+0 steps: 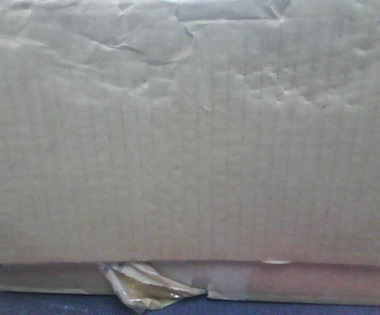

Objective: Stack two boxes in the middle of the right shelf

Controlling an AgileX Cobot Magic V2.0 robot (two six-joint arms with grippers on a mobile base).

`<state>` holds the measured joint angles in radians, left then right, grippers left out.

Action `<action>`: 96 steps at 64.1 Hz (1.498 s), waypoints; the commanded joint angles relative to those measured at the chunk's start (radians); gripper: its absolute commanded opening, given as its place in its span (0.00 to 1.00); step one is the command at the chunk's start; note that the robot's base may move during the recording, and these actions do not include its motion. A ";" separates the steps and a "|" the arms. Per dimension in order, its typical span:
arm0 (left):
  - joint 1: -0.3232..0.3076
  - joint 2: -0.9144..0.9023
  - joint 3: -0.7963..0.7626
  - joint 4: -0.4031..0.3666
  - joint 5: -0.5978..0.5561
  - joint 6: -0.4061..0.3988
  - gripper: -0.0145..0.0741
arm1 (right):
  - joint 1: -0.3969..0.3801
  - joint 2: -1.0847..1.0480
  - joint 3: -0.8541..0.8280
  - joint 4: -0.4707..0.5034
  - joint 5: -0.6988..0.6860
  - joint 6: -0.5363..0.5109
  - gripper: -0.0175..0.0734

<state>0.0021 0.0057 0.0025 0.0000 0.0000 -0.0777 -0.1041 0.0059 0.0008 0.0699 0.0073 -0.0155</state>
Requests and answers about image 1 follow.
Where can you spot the brown cardboard box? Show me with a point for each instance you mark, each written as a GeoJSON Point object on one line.
{"type": "Point", "coordinates": [234, 146]}

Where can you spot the torn yellowish packing tape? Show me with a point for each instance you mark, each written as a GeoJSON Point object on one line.
{"type": "Point", "coordinates": [140, 287]}

